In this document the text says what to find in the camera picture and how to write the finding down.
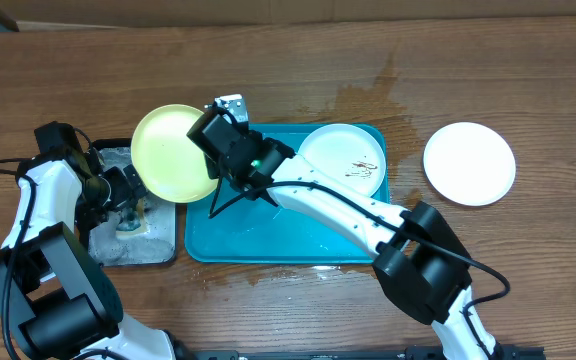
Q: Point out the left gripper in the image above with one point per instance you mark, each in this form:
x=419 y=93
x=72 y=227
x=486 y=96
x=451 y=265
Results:
x=125 y=192

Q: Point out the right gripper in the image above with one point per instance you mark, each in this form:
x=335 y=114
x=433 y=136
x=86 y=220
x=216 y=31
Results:
x=222 y=167

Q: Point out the green yellow sponge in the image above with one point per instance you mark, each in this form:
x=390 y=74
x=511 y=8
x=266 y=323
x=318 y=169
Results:
x=132 y=220

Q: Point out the yellow-green plate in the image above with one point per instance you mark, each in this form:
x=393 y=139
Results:
x=169 y=164

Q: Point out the white plate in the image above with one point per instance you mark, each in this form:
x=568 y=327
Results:
x=469 y=164
x=353 y=154

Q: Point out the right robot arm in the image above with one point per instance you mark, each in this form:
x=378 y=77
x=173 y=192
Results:
x=420 y=263

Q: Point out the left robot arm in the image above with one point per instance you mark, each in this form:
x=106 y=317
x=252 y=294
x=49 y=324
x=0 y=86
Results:
x=55 y=299

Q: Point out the black plastic tray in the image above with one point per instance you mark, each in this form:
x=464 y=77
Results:
x=158 y=245

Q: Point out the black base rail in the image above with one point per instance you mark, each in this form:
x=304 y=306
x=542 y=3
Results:
x=318 y=355

